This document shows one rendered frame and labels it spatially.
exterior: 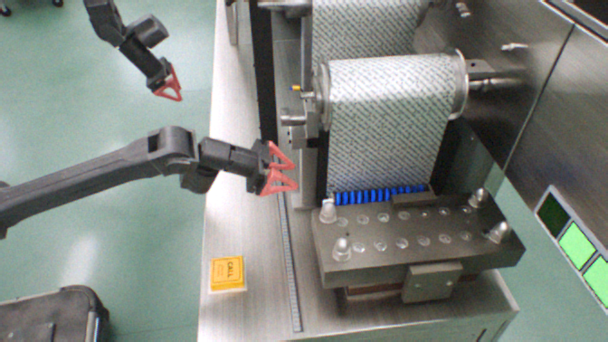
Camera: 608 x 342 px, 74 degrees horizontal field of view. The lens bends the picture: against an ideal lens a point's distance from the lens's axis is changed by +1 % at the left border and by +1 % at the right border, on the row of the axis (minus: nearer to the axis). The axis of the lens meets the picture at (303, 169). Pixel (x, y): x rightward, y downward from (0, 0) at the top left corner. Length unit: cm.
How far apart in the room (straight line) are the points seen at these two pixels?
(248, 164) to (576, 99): 54
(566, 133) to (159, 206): 204
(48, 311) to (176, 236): 66
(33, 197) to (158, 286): 128
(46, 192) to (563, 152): 86
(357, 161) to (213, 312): 43
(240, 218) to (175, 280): 107
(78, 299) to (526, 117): 164
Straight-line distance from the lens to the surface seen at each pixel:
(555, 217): 76
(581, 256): 74
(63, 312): 186
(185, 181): 83
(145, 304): 204
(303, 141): 88
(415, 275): 82
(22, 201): 87
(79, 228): 245
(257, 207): 105
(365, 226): 85
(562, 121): 74
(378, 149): 84
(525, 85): 81
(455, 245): 86
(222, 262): 93
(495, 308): 97
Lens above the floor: 168
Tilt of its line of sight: 43 degrees down
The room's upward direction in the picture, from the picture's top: straight up
